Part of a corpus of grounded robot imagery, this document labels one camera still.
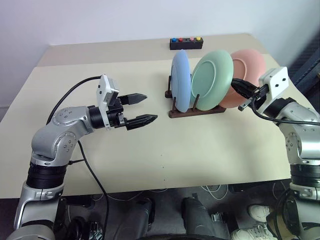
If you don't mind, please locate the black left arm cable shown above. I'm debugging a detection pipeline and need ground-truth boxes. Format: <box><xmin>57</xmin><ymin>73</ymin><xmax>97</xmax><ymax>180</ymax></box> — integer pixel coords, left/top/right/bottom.
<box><xmin>46</xmin><ymin>76</ymin><xmax>111</xmax><ymax>240</ymax></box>

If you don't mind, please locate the pink plate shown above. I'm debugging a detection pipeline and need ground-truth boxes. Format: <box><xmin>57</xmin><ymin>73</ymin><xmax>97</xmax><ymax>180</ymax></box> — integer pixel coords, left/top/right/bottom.
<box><xmin>218</xmin><ymin>48</ymin><xmax>267</xmax><ymax>109</ymax></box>

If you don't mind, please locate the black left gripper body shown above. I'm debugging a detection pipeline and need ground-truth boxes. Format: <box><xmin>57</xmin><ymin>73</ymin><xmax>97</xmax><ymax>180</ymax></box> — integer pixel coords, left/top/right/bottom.
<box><xmin>106</xmin><ymin>96</ymin><xmax>128</xmax><ymax>130</ymax></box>

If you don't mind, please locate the blue plate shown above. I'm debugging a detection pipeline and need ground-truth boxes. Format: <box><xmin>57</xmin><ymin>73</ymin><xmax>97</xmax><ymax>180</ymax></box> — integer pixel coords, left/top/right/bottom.
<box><xmin>170</xmin><ymin>49</ymin><xmax>192</xmax><ymax>113</ymax></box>

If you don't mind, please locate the green plate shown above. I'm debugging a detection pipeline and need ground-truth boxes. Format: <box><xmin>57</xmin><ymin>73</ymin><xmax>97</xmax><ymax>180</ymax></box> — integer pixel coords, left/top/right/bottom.
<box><xmin>190</xmin><ymin>49</ymin><xmax>235</xmax><ymax>111</ymax></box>

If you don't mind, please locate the dark background chair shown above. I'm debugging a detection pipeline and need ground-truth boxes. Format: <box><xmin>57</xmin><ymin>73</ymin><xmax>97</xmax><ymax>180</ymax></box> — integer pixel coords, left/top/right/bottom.
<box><xmin>290</xmin><ymin>31</ymin><xmax>320</xmax><ymax>85</ymax></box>

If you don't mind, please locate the white floor cable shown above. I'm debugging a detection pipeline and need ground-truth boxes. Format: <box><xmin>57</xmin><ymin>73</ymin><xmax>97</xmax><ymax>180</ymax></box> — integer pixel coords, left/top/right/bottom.
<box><xmin>199</xmin><ymin>184</ymin><xmax>229</xmax><ymax>201</ymax></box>

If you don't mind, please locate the black button box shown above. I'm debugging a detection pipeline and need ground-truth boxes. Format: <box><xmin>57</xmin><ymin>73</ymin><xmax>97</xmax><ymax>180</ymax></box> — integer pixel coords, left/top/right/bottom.
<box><xmin>169</xmin><ymin>36</ymin><xmax>204</xmax><ymax>51</ymax></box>

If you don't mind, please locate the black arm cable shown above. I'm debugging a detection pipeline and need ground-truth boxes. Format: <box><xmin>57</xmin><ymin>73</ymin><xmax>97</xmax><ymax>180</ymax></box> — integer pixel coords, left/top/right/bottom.
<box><xmin>46</xmin><ymin>76</ymin><xmax>111</xmax><ymax>240</ymax></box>
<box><xmin>251</xmin><ymin>96</ymin><xmax>320</xmax><ymax>126</ymax></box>

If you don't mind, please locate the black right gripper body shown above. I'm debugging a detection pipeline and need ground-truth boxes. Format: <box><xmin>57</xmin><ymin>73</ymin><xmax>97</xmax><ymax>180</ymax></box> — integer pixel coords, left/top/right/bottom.
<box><xmin>237</xmin><ymin>84</ymin><xmax>270</xmax><ymax>112</ymax></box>

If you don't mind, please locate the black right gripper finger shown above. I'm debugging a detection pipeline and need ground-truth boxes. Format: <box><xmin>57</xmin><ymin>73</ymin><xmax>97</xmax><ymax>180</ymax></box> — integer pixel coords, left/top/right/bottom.
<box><xmin>233</xmin><ymin>78</ymin><xmax>259</xmax><ymax>91</ymax></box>
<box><xmin>230</xmin><ymin>83</ymin><xmax>254</xmax><ymax>100</ymax></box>

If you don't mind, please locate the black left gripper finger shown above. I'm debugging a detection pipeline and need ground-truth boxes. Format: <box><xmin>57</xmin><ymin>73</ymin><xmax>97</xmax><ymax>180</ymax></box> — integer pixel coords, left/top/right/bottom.
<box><xmin>124</xmin><ymin>114</ymin><xmax>159</xmax><ymax>132</ymax></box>
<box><xmin>118</xmin><ymin>93</ymin><xmax>148</xmax><ymax>106</ymax></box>

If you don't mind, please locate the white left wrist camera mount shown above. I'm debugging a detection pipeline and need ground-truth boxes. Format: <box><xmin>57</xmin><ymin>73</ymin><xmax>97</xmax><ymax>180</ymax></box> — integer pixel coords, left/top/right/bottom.
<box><xmin>96</xmin><ymin>74</ymin><xmax>120</xmax><ymax>132</ymax></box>

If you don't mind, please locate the dark rounded leg shape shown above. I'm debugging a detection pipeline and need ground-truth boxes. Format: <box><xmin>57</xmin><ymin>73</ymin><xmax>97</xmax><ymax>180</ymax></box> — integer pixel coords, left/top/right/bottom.
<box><xmin>180</xmin><ymin>196</ymin><xmax>231</xmax><ymax>240</ymax></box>
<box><xmin>113</xmin><ymin>196</ymin><xmax>155</xmax><ymax>240</ymax></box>

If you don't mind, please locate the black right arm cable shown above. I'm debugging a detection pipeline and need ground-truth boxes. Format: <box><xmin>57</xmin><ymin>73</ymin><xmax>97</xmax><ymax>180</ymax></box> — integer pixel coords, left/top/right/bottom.
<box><xmin>251</xmin><ymin>96</ymin><xmax>320</xmax><ymax>126</ymax></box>

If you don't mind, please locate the dark wooden dish rack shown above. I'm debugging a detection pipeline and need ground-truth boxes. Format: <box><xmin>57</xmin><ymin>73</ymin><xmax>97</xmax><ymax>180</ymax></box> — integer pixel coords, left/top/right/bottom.
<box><xmin>164</xmin><ymin>74</ymin><xmax>227</xmax><ymax>119</ymax></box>

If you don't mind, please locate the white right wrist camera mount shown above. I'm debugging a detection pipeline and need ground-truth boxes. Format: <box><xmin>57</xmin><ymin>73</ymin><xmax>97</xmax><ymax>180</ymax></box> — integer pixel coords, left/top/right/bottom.
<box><xmin>258</xmin><ymin>66</ymin><xmax>291</xmax><ymax>101</ymax></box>

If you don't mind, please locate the white sneaker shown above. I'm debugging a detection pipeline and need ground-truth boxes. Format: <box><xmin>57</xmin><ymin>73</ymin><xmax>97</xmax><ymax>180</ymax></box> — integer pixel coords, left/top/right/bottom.
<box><xmin>248</xmin><ymin>204</ymin><xmax>273</xmax><ymax>222</ymax></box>
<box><xmin>229</xmin><ymin>223</ymin><xmax>279</xmax><ymax>240</ymax></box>

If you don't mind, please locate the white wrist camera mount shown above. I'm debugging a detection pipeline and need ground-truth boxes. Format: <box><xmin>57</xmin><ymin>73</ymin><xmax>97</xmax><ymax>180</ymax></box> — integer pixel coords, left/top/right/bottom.
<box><xmin>96</xmin><ymin>74</ymin><xmax>120</xmax><ymax>132</ymax></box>
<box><xmin>258</xmin><ymin>66</ymin><xmax>291</xmax><ymax>101</ymax></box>

